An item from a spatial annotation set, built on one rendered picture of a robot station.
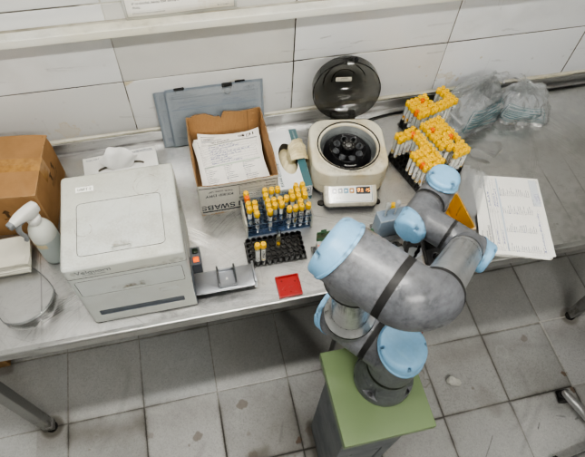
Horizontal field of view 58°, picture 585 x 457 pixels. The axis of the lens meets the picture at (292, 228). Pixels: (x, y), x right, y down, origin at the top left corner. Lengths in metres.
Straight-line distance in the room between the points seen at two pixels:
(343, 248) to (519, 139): 1.32
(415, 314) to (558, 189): 1.21
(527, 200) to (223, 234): 0.98
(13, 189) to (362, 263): 1.09
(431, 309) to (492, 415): 1.68
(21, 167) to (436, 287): 1.22
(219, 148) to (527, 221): 1.00
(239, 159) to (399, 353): 0.83
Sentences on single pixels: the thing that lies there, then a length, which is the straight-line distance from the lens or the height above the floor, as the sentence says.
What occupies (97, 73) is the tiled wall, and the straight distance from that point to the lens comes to 1.69.
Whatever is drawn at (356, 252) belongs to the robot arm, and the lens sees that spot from 0.83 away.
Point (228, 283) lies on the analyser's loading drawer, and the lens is 1.49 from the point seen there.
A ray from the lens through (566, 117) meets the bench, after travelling 2.22.
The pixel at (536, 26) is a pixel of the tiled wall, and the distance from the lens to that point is 2.06.
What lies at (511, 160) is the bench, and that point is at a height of 0.88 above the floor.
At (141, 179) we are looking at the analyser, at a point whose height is 1.17.
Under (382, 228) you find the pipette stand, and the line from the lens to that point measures 1.59.
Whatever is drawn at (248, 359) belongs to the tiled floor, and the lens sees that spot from 2.37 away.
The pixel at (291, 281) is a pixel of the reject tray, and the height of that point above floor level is 0.88.
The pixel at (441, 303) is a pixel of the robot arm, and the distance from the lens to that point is 0.85.
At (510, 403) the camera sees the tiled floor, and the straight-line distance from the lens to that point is 2.53.
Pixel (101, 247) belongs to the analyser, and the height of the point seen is 1.17.
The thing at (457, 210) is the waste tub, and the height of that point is 0.93.
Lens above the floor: 2.25
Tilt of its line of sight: 57 degrees down
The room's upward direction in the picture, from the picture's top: 4 degrees clockwise
